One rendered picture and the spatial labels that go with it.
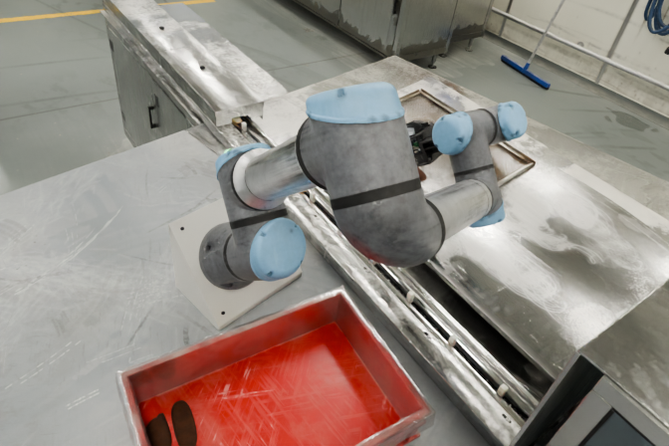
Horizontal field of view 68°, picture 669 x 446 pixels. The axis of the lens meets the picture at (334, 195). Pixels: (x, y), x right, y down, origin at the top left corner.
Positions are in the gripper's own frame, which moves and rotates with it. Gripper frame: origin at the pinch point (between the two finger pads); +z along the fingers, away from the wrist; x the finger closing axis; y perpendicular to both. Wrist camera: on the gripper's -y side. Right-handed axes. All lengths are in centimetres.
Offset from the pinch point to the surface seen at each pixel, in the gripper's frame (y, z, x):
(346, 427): 54, -10, 36
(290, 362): 52, 3, 25
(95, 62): -49, 303, -113
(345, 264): 24.9, 8.8, 18.4
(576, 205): -32, -19, 37
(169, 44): -7, 99, -63
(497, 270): 1.5, -13.9, 35.6
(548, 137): -88, 14, 35
